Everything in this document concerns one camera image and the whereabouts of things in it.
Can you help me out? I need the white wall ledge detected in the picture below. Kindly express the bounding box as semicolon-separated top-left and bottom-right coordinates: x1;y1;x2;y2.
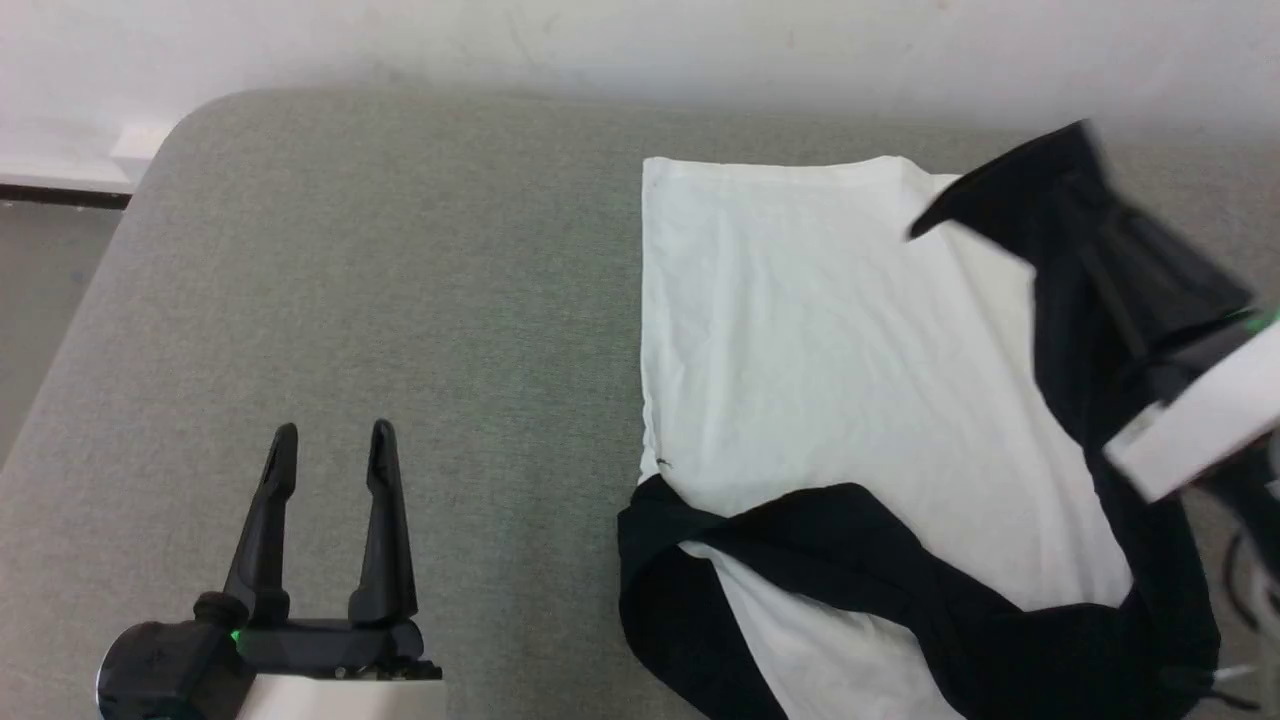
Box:
0;118;183;211

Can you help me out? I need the black and white shirt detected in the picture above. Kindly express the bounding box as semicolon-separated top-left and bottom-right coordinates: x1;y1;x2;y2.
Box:
617;118;1223;720

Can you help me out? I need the grey fabric sofa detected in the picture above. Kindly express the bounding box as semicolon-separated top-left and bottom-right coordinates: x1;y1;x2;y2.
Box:
0;88;1280;720

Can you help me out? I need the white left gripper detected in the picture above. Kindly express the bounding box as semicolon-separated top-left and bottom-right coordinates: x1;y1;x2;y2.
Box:
96;419;446;720

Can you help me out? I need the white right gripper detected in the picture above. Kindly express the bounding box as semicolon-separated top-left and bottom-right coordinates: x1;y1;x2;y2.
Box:
1058;178;1280;503

